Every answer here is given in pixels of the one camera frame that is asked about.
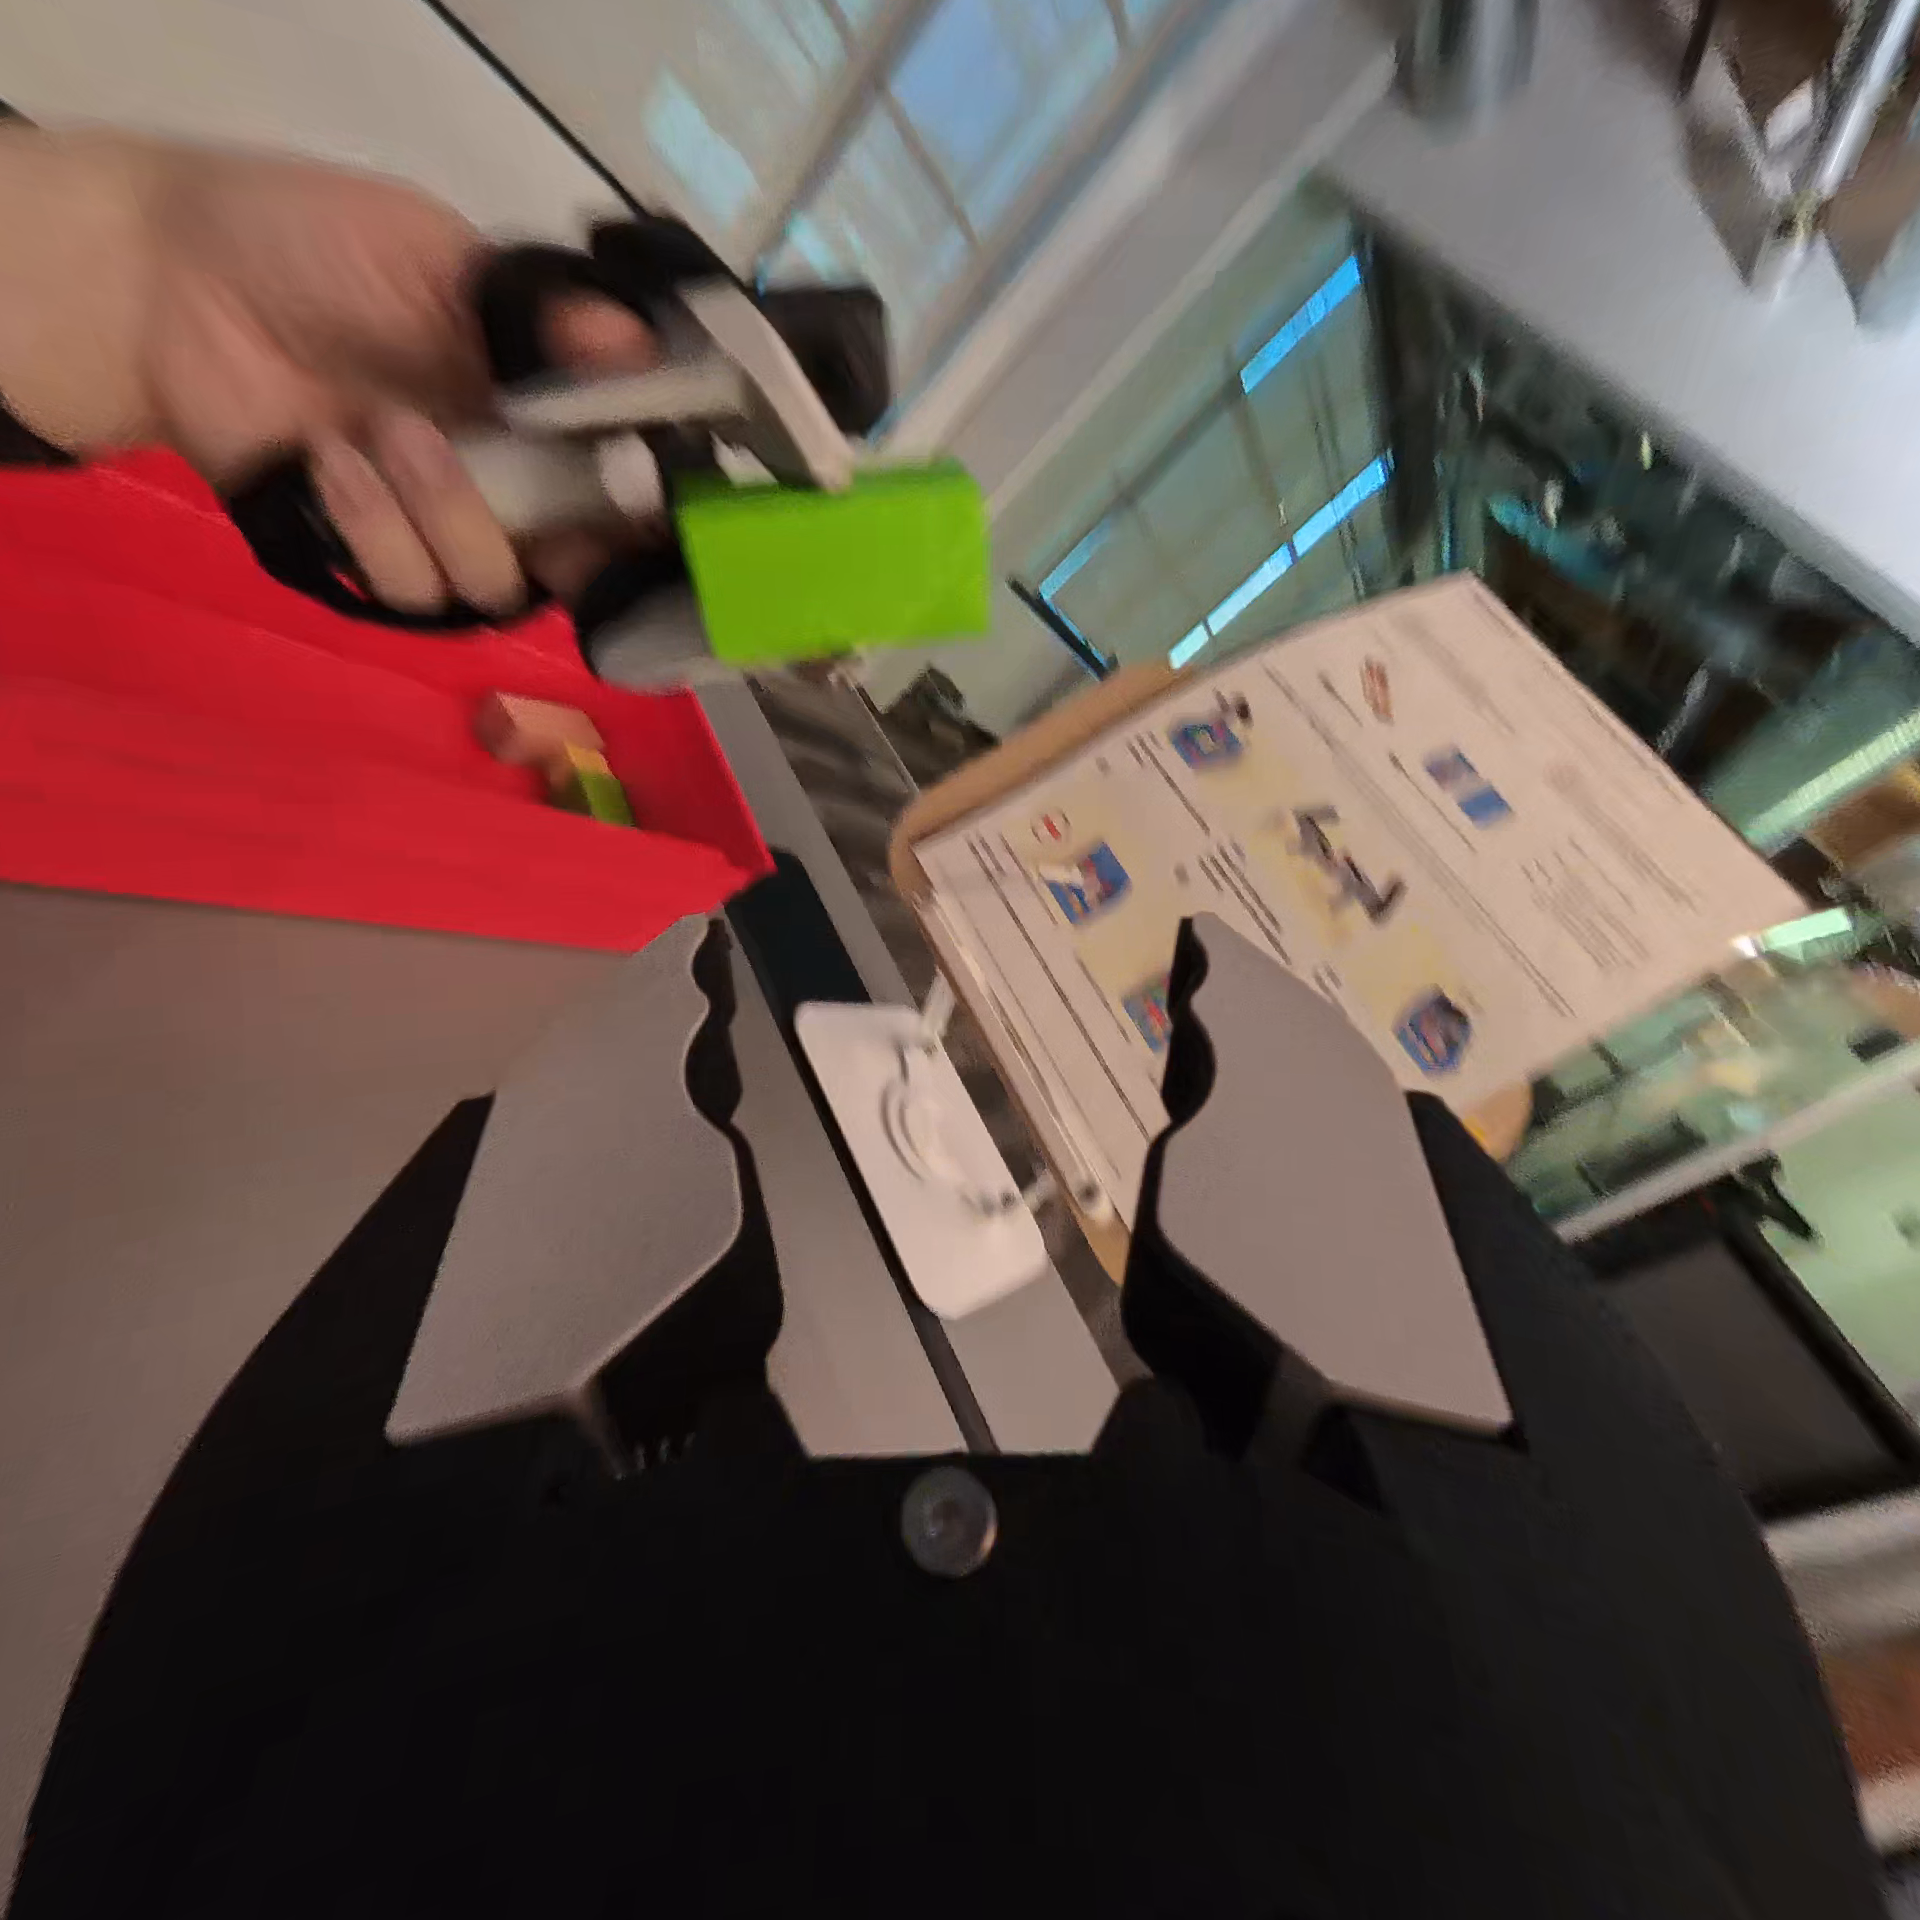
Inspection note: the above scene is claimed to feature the silver vertical round duct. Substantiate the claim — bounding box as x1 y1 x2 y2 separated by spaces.
1395 0 1539 127

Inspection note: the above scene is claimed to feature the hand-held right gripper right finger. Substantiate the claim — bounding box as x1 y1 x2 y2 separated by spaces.
1120 914 1514 1469

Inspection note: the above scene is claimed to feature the printed instruction sheet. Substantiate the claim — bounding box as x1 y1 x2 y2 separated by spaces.
913 574 1811 1202

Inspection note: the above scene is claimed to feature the person's left hand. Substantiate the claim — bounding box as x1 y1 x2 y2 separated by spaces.
0 127 663 618

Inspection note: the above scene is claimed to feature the pile of coloured wooden blocks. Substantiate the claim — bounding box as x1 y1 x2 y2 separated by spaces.
479 690 637 828

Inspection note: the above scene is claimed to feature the rectangular metal duct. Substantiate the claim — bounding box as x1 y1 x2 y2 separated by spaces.
1672 0 1920 325

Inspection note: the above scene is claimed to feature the instruction sheet on stand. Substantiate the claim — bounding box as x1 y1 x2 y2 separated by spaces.
887 661 1537 1279

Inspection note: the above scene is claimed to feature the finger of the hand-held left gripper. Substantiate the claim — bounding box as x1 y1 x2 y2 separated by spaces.
682 289 859 495
583 574 723 692

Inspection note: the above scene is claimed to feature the large blind-covered window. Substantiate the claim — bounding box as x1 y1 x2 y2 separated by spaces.
639 0 1203 302

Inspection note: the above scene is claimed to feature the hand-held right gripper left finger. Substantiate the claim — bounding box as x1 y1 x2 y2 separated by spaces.
385 918 790 1478

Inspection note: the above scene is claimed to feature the red plastic bin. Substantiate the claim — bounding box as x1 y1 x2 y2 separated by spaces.
0 451 777 956

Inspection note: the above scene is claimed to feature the green wooden block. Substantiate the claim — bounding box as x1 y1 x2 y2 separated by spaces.
672 459 992 665

